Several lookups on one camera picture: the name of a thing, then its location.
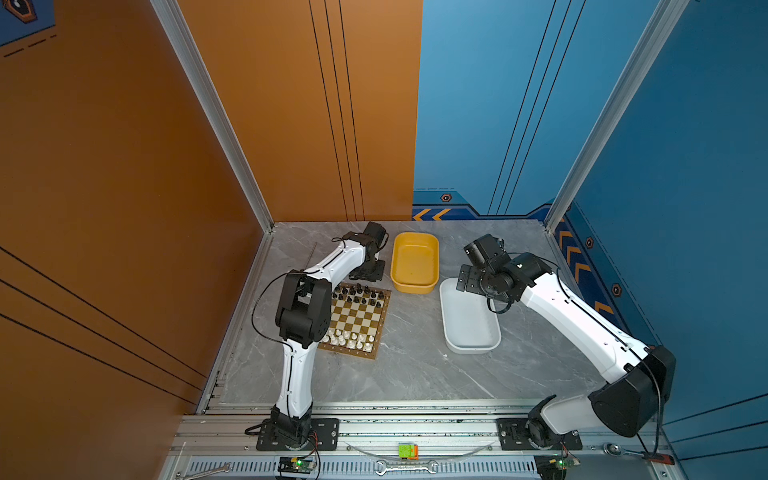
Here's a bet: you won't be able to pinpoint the yellow plastic tray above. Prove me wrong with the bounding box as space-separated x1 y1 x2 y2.
390 232 440 295

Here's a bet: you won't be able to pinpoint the white chess pieces on board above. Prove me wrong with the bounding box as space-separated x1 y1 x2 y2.
322 329 375 352

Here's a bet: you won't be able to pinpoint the aluminium left corner post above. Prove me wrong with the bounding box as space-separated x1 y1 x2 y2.
148 0 275 233

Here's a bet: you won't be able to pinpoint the green orange small box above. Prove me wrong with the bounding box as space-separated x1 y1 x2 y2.
397 443 419 460

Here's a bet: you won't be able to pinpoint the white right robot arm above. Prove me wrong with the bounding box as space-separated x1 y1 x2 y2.
457 234 677 449

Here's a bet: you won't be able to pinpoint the silver wrench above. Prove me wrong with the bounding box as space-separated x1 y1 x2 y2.
374 460 440 477

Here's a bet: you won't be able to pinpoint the aluminium corner post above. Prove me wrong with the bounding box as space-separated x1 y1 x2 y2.
544 0 689 234
148 0 275 233

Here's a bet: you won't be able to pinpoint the black chess pieces on board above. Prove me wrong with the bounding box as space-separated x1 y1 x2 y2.
331 283 390 309

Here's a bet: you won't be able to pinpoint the aluminium right corner post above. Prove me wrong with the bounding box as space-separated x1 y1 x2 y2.
544 0 689 234

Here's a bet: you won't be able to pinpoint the white plastic tray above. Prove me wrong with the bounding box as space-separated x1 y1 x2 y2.
439 278 502 354

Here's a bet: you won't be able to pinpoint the green circuit board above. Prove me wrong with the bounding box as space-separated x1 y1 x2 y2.
277 457 317 478

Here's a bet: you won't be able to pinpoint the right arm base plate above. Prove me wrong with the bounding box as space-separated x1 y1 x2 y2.
496 417 583 451

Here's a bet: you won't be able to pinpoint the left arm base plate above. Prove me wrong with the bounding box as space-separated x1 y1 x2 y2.
256 418 340 452

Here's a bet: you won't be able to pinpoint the red handled ratchet tool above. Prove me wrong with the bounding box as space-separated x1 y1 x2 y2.
603 443 676 465

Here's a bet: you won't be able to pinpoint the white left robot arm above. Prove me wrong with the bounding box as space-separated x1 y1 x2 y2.
270 222 389 448

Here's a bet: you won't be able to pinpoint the brown chessboard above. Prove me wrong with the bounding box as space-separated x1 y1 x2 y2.
318 290 391 360

